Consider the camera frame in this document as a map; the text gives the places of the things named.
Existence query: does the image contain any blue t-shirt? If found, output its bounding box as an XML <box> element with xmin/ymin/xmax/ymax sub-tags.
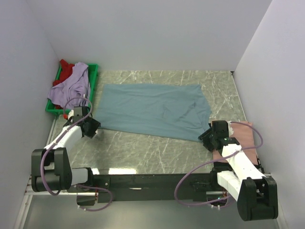
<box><xmin>95</xmin><ymin>83</ymin><xmax>211</xmax><ymax>142</ymax></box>

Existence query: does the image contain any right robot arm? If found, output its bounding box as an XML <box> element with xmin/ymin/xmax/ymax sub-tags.
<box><xmin>198</xmin><ymin>126</ymin><xmax>278</xmax><ymax>221</ymax></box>

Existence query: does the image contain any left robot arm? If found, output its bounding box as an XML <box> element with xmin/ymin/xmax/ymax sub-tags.
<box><xmin>31</xmin><ymin>117</ymin><xmax>101</xmax><ymax>195</ymax></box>

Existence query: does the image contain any folded pink t-shirt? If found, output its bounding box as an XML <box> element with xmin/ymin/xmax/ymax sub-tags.
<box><xmin>211</xmin><ymin>121</ymin><xmax>260</xmax><ymax>165</ymax></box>

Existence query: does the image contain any lavender t-shirt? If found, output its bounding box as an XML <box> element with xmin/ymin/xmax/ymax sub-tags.
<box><xmin>48</xmin><ymin>62</ymin><xmax>91</xmax><ymax>109</ymax></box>

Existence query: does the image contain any red t-shirt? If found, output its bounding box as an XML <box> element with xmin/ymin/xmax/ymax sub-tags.
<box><xmin>52</xmin><ymin>59</ymin><xmax>74</xmax><ymax>86</ymax></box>

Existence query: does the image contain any black base beam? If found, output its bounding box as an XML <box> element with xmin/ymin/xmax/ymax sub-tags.
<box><xmin>66</xmin><ymin>173</ymin><xmax>238</xmax><ymax>206</ymax></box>

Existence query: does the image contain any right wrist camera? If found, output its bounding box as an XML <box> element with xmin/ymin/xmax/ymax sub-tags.
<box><xmin>211</xmin><ymin>120</ymin><xmax>234</xmax><ymax>139</ymax></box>

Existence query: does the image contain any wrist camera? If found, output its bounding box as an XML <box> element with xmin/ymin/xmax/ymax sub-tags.
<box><xmin>63</xmin><ymin>106</ymin><xmax>90</xmax><ymax>124</ymax></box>
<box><xmin>211</xmin><ymin>120</ymin><xmax>234</xmax><ymax>139</ymax></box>

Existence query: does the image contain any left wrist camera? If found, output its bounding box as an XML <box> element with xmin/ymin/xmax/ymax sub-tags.
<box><xmin>63</xmin><ymin>106</ymin><xmax>90</xmax><ymax>124</ymax></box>

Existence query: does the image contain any aluminium rail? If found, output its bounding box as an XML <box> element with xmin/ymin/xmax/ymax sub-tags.
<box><xmin>45</xmin><ymin>170</ymin><xmax>277</xmax><ymax>202</ymax></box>

